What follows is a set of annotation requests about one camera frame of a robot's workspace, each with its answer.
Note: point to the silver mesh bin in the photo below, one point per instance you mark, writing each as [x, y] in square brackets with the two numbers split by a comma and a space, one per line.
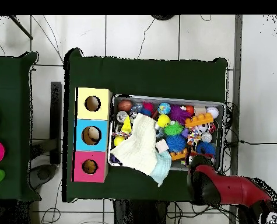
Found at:
[175, 100]

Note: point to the purple spiky monster toy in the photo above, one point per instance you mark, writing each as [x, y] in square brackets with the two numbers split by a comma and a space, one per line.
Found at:
[179, 114]

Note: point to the globe print ball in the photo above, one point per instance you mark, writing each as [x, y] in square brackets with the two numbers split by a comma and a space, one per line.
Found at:
[164, 108]

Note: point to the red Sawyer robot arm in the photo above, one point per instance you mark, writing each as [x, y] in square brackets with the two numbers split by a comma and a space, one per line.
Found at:
[231, 189]

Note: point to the black upright panel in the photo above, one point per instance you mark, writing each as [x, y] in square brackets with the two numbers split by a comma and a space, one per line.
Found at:
[56, 116]

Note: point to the yellow smiley ball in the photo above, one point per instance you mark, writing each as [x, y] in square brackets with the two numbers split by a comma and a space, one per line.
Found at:
[163, 120]

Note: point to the light blue waffle cloth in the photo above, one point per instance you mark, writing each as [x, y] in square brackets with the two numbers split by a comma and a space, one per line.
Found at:
[162, 168]

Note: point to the wooden box with three holes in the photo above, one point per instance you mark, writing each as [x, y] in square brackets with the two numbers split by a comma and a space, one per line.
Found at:
[103, 112]

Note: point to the white baseball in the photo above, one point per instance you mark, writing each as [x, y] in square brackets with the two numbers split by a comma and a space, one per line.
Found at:
[212, 112]

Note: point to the green fuzzy monster toy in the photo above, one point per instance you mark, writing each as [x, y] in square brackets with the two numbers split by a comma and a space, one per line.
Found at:
[173, 128]

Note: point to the cream waffle cloth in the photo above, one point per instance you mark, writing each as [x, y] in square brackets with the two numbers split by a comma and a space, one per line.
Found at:
[139, 144]

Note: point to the brown toy football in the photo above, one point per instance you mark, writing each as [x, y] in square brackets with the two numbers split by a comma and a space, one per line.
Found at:
[125, 105]

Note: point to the black round base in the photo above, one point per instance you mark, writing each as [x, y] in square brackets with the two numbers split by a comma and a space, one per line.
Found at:
[162, 17]

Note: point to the dark green side tablecloth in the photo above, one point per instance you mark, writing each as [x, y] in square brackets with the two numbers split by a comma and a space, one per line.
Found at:
[10, 93]

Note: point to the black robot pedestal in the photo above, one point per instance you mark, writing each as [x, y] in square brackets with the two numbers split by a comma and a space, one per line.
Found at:
[138, 212]

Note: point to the black tripod leg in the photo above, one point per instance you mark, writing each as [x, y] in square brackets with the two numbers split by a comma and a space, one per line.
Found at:
[21, 27]

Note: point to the yellow cheese wedge toy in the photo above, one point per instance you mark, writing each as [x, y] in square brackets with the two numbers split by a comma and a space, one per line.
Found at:
[126, 126]

